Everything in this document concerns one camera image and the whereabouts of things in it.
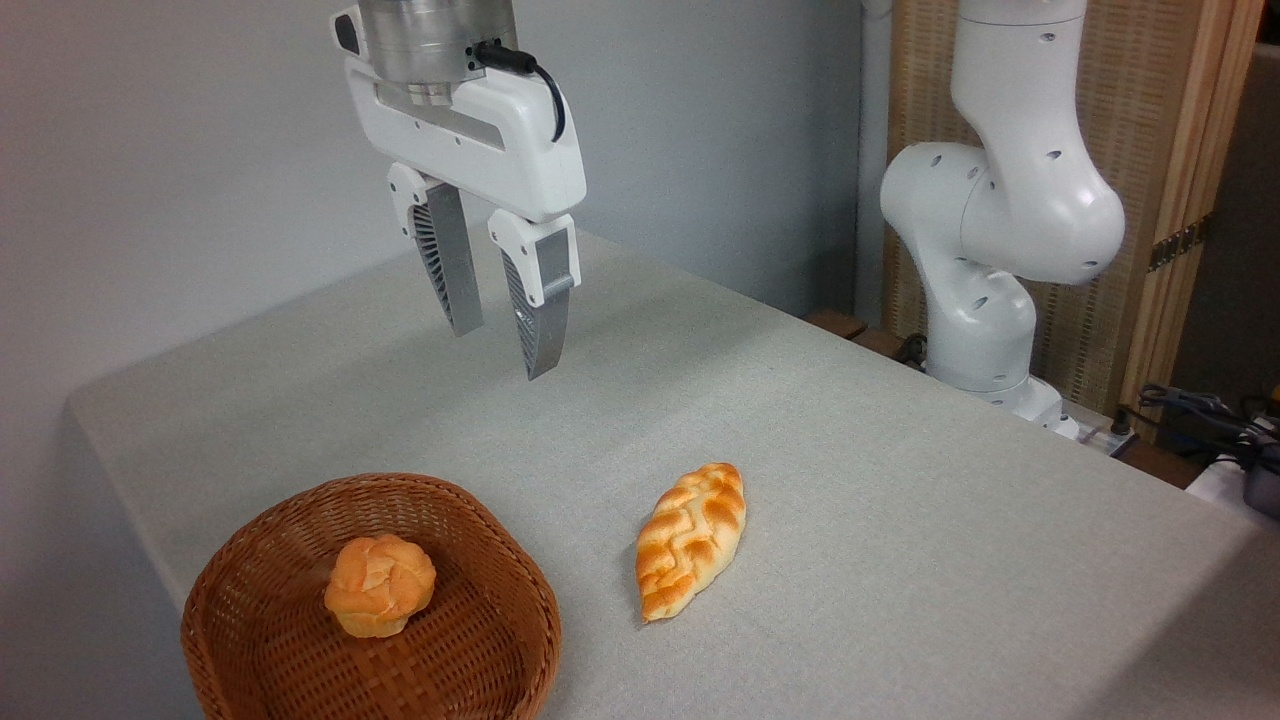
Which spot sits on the brown wooden floor block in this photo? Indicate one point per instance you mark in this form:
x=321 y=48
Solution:
x=838 y=322

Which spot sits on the long braided bread loaf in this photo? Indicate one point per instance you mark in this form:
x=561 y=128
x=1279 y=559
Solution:
x=690 y=538

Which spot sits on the round knotted bread roll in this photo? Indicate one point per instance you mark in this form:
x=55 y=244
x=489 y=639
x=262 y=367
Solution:
x=378 y=588

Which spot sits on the brown woven wicker basket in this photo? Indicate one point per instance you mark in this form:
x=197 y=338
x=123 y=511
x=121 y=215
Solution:
x=260 y=620

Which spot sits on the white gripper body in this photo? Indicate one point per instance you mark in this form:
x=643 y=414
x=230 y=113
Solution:
x=505 y=145

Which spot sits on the wooden folding screen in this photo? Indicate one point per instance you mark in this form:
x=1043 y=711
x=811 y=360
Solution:
x=1160 y=130

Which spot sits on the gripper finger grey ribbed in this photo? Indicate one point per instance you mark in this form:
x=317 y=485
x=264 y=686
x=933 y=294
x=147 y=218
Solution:
x=545 y=305
x=455 y=265

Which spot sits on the grey tablecloth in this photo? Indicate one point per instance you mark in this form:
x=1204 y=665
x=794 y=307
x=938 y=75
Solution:
x=900 y=520

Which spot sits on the metal screen hinge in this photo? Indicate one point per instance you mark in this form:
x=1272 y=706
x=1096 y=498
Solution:
x=1178 y=245

